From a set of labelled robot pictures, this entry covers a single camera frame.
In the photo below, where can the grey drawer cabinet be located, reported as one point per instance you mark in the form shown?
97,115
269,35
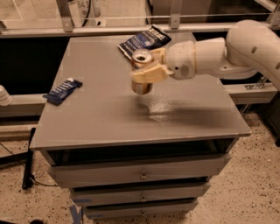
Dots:
104,121

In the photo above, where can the top grey drawer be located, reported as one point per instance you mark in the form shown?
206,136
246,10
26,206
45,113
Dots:
139,170

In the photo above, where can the metal railing frame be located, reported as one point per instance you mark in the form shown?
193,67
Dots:
74,18

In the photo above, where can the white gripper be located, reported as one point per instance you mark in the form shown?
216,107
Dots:
180,59

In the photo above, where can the bottom grey drawer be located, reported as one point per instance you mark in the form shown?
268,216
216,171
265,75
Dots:
138,209

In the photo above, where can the blue chip bag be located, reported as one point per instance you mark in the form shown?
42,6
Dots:
151,39

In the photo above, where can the middle grey drawer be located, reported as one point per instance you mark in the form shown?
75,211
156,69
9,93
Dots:
142,194

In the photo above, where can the white round object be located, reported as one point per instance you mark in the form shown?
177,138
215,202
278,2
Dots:
5,98

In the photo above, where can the black pole stand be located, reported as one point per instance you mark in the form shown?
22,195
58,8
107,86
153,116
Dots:
27,179

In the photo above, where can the orange soda can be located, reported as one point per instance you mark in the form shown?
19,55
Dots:
140,60

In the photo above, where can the blue tape strip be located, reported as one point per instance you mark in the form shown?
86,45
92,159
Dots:
77,215

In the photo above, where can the blue rxbar blueberry bar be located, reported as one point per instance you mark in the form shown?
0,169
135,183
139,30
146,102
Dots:
60,93

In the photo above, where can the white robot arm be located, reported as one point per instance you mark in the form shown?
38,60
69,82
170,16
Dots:
249,46

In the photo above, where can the grey drawer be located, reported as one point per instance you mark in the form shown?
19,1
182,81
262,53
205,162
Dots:
139,170
138,209
142,194

